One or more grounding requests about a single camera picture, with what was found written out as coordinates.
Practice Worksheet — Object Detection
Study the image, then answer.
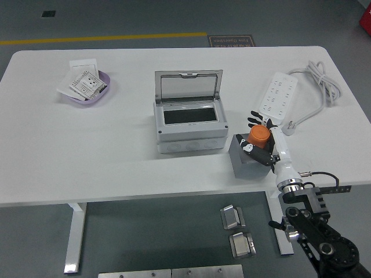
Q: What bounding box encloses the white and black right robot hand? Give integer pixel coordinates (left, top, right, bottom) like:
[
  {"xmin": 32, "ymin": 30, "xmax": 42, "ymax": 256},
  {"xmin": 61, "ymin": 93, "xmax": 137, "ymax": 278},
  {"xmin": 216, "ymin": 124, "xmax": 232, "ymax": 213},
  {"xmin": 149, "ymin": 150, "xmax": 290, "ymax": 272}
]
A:
[{"xmin": 235, "ymin": 109, "xmax": 303, "ymax": 188}]

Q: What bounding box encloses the orange cylinder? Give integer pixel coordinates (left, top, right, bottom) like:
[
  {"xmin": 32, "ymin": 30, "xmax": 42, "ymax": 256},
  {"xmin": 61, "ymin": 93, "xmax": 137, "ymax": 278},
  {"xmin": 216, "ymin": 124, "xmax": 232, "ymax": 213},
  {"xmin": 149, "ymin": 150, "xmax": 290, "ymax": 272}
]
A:
[{"xmin": 248, "ymin": 125, "xmax": 272, "ymax": 150}]

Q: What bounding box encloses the grey junction box clear lid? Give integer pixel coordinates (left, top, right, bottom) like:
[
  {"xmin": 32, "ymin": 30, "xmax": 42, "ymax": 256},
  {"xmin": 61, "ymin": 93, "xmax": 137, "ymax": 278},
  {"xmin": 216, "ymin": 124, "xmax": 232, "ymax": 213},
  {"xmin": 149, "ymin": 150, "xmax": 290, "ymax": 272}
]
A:
[{"xmin": 152, "ymin": 69, "xmax": 229, "ymax": 154}]

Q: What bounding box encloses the grey cube with round hole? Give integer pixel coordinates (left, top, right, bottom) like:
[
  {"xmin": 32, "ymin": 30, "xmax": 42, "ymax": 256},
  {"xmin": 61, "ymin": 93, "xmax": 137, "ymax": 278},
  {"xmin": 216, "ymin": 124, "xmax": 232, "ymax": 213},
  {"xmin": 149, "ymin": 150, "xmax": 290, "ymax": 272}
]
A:
[{"xmin": 228, "ymin": 133, "xmax": 276, "ymax": 180}]

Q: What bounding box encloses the white table leg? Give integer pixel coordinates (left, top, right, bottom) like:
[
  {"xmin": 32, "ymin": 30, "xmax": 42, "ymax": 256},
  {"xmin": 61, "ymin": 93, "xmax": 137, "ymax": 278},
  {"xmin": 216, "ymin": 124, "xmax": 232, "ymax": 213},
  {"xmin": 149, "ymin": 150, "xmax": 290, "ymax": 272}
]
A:
[
  {"xmin": 63, "ymin": 202, "xmax": 88, "ymax": 275},
  {"xmin": 265, "ymin": 189, "xmax": 295, "ymax": 255}
]

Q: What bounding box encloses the small metal block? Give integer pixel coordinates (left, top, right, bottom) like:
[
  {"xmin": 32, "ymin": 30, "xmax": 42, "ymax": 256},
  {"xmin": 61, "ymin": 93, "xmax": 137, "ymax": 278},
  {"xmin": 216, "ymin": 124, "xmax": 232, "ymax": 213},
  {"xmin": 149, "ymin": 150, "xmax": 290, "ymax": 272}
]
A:
[
  {"xmin": 220, "ymin": 204, "xmax": 246, "ymax": 231},
  {"xmin": 228, "ymin": 231, "xmax": 257, "ymax": 259}
]

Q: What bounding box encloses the flat metal plate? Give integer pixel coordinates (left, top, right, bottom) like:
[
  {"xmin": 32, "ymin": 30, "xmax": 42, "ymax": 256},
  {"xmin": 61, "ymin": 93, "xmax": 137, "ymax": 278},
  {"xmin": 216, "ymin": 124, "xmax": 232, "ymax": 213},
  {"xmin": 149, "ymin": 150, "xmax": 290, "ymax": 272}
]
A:
[{"xmin": 171, "ymin": 264, "xmax": 244, "ymax": 278}]

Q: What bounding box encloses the red object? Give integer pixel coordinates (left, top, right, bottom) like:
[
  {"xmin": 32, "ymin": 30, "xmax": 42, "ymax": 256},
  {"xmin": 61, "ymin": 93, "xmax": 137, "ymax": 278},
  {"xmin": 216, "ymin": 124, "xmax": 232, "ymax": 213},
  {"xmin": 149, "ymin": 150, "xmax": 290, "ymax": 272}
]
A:
[{"xmin": 358, "ymin": 7, "xmax": 371, "ymax": 32}]

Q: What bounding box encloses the purple plastic tray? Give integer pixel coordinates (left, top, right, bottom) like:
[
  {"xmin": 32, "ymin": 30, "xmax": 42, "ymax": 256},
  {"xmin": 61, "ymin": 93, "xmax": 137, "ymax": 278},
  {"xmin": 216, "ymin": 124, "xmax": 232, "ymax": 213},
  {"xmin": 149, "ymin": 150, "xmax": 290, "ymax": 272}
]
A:
[{"xmin": 59, "ymin": 69, "xmax": 112, "ymax": 108}]

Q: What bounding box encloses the white socket with printed label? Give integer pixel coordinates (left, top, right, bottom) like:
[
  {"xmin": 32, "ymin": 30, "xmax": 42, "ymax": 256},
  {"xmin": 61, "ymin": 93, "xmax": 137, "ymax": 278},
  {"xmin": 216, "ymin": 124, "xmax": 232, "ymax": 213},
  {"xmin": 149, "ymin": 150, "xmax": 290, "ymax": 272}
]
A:
[{"xmin": 68, "ymin": 70, "xmax": 108, "ymax": 102}]

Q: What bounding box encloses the white power cord with plug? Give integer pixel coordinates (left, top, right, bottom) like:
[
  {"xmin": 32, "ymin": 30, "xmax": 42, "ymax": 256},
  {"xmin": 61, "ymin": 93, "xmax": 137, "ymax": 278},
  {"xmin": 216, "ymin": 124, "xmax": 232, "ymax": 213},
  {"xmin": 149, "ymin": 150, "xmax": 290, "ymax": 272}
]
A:
[{"xmin": 281, "ymin": 60, "xmax": 343, "ymax": 136}]

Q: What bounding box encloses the white wall switch plate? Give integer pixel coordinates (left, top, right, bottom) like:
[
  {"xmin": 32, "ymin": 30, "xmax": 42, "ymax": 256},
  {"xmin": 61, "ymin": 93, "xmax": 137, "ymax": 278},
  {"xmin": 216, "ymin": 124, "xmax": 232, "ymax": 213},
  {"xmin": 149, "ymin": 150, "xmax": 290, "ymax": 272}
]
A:
[{"xmin": 68, "ymin": 58, "xmax": 99, "ymax": 78}]

